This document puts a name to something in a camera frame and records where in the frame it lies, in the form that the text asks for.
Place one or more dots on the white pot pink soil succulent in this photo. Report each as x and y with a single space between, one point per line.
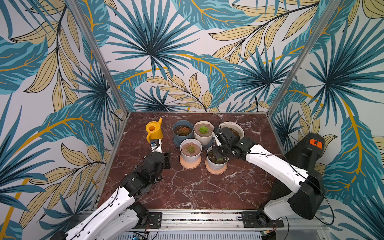
190 157

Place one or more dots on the metal frame post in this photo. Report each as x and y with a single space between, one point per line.
318 29
90 38

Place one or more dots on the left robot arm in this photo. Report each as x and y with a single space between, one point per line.
122 211

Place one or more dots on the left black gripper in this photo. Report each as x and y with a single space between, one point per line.
167 160

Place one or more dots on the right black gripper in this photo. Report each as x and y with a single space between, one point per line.
222 140

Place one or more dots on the left metal frame post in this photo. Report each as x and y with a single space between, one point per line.
90 38

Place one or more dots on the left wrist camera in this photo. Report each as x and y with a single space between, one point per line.
156 145

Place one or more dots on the right metal frame post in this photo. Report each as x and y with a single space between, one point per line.
318 29

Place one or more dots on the white ribbed pot green succulent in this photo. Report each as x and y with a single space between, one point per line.
203 132

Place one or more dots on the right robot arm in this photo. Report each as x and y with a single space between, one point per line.
306 187

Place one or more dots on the large white round pot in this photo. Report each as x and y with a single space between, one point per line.
235 127

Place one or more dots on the blue pot red succulent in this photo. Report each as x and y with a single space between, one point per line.
182 130

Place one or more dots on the yellow watering can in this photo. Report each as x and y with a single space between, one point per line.
154 130

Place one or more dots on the white pot dark soil succulent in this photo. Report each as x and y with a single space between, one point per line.
214 168

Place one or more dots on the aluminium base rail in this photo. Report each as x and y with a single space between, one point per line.
196 225

